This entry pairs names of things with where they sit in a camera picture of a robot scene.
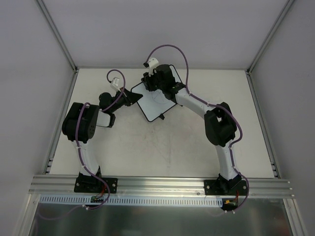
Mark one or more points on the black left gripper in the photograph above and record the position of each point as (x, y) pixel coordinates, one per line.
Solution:
(125, 98)

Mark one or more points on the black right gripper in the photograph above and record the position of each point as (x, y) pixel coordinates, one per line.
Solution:
(148, 82)

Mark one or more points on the small black-framed whiteboard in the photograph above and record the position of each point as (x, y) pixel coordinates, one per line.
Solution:
(154, 104)

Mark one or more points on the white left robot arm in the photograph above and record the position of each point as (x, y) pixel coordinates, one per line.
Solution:
(81, 121)

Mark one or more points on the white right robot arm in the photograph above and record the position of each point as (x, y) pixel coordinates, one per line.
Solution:
(220, 127)

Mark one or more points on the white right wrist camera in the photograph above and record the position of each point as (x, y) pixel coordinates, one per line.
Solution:
(153, 63)

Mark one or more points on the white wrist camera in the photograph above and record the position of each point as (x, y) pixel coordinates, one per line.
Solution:
(153, 63)
(115, 84)

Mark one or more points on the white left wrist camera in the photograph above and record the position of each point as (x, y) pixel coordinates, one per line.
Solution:
(115, 84)

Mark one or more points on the left aluminium table edge rail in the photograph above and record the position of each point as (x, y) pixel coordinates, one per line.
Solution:
(58, 129)

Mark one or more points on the aluminium table edge rail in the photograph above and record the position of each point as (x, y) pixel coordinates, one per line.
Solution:
(263, 127)
(58, 129)

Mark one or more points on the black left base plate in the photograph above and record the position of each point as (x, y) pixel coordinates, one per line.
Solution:
(89, 184)

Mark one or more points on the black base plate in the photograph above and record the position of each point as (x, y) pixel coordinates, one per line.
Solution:
(89, 184)
(214, 189)

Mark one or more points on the white slotted cable duct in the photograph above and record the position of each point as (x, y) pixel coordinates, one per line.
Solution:
(132, 201)

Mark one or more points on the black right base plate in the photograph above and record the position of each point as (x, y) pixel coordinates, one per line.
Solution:
(214, 189)

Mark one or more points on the aluminium mounting rail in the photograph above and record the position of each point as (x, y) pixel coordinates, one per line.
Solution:
(272, 188)

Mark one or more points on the left aluminium frame post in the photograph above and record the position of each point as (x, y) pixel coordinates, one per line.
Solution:
(54, 29)

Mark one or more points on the aluminium frame post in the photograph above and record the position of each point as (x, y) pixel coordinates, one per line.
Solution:
(54, 29)
(271, 33)

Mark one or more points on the right aluminium table edge rail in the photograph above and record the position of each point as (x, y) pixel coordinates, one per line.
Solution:
(263, 127)

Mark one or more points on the right aluminium frame post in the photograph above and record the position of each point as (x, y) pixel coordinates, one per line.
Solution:
(271, 33)

